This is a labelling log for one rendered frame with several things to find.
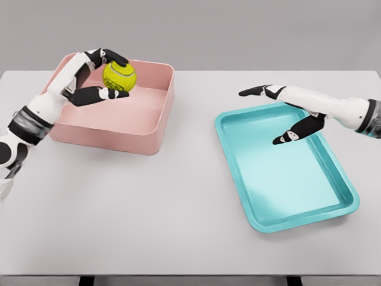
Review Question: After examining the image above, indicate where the yellow tennis ball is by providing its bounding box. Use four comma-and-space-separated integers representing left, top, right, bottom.
102, 60, 138, 92

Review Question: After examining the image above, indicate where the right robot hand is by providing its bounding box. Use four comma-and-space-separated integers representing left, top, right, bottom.
238, 84, 339, 146

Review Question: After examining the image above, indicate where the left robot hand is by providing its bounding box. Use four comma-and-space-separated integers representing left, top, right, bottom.
45, 47, 130, 107

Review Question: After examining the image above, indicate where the pink square basket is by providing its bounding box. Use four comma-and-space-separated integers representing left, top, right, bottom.
39, 52, 176, 156

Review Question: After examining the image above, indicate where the blue rectangular tray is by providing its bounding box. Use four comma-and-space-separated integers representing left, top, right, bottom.
214, 104, 361, 234

